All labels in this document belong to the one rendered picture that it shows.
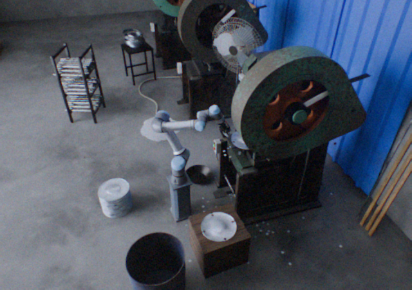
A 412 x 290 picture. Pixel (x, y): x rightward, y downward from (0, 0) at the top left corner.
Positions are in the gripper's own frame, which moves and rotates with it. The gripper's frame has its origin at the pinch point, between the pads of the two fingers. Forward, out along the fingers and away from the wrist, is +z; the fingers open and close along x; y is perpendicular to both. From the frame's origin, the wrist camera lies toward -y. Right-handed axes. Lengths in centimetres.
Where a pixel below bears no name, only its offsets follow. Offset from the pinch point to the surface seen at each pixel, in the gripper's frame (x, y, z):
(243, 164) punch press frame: -1.9, 17.0, 23.6
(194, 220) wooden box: -62, 37, 28
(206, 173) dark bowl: -39, -45, 75
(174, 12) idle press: 40, -302, 2
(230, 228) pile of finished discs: -39, 55, 39
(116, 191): -118, -29, 13
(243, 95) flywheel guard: 18, 40, -61
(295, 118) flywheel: 41, 56, -32
